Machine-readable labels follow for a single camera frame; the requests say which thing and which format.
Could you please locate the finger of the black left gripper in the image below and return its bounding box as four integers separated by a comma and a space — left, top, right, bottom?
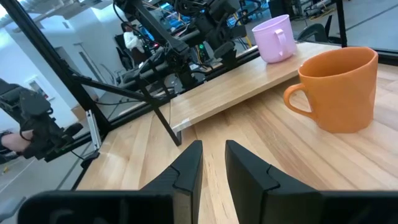
214, 41, 238, 70

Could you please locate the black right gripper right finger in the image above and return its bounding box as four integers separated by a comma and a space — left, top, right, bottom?
224, 140, 398, 224

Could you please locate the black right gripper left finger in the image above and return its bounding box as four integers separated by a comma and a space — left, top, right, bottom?
17, 140, 204, 224

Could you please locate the small pink mug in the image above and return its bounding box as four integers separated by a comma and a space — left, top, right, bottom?
251, 14, 298, 64

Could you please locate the medium orange mug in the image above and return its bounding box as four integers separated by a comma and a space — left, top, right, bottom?
283, 46, 379, 134

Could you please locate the person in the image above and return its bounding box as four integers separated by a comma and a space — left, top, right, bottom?
122, 22, 146, 54

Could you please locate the person's hand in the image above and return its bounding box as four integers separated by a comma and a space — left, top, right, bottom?
1, 130, 34, 153

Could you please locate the wooden shelf with black frame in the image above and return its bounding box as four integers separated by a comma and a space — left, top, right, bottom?
136, 0, 348, 147

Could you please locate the black leader arm handle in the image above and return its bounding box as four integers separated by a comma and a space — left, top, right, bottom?
0, 77, 83, 161

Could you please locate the black aluminium rig frame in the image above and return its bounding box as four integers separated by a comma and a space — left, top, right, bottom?
0, 0, 398, 190

